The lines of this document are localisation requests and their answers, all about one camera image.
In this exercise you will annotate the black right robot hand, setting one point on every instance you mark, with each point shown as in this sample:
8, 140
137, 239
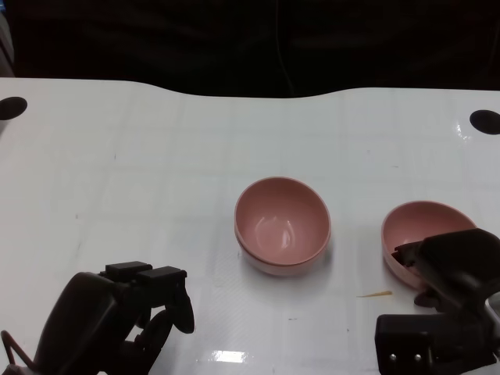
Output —
457, 265

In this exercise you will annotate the pink plastic bowl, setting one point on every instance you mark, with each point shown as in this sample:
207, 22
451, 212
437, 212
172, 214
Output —
273, 271
281, 218
414, 218

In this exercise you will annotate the pale grey panel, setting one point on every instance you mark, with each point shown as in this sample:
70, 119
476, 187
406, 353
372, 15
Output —
4, 51

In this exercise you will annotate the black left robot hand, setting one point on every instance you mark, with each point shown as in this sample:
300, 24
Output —
86, 324

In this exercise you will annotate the small yellow sliver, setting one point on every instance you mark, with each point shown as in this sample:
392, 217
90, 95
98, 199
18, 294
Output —
377, 293

